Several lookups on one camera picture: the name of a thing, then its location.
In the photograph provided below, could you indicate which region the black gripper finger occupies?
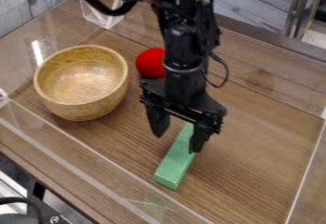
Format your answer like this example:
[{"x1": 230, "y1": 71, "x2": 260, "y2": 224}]
[
  {"x1": 146, "y1": 105, "x2": 172, "y2": 137},
  {"x1": 190, "y1": 122, "x2": 212, "y2": 153}
]

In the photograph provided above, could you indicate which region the black table clamp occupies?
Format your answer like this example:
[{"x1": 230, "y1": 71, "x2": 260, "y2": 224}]
[{"x1": 27, "y1": 182, "x2": 71, "y2": 224}]

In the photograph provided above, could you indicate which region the red plush strawberry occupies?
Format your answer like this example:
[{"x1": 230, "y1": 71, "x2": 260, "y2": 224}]
[{"x1": 136, "y1": 48, "x2": 166, "y2": 78}]

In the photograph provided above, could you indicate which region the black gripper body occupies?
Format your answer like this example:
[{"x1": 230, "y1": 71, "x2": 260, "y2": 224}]
[{"x1": 141, "y1": 68, "x2": 228, "y2": 133}]

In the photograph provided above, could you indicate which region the black cable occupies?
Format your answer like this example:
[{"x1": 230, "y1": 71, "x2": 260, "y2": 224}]
[{"x1": 0, "y1": 196, "x2": 37, "y2": 224}]

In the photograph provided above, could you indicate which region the clear acrylic corner bracket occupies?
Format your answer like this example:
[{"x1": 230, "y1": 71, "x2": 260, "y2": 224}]
[{"x1": 79, "y1": 0, "x2": 124, "y2": 30}]

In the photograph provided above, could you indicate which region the metal table leg background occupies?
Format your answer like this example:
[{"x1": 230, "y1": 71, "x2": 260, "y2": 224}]
[{"x1": 285, "y1": 0, "x2": 321, "y2": 40}]

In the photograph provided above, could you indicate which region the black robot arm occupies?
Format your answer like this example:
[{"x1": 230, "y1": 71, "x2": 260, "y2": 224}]
[{"x1": 85, "y1": 0, "x2": 228, "y2": 153}]

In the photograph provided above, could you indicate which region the green rectangular block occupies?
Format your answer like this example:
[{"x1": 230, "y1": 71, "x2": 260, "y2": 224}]
[{"x1": 153, "y1": 123, "x2": 197, "y2": 191}]

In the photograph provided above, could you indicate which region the wooden brown bowl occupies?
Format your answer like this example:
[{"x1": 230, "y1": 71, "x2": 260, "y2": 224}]
[{"x1": 34, "y1": 45, "x2": 129, "y2": 121}]

